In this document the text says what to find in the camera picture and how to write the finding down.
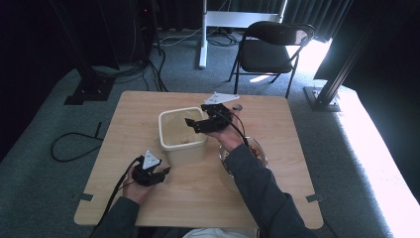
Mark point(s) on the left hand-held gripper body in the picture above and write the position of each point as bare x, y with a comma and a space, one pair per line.
148, 173

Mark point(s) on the small red food pieces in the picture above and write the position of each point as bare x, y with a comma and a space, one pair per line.
253, 151

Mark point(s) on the grey tape strip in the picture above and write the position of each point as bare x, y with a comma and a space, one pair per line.
314, 198
84, 197

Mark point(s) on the person's right hand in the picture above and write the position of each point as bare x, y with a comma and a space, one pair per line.
228, 137

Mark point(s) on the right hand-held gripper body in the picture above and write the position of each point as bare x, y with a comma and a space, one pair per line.
218, 115

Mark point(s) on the small round grey disc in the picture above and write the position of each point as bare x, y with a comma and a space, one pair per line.
237, 107

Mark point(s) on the black metal stand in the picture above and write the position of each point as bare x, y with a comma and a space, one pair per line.
330, 86
89, 82

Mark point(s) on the black folding chair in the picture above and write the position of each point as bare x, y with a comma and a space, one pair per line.
267, 56

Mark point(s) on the clear glass bowl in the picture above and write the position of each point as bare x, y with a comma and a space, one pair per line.
259, 158

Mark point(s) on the cream plastic bin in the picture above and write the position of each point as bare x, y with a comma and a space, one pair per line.
182, 148

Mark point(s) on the person's white clothing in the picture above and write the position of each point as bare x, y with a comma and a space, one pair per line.
214, 233

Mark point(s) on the white metal desk frame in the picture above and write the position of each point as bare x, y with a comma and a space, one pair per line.
211, 20

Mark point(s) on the person's left hand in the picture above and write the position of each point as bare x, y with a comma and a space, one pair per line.
136, 191

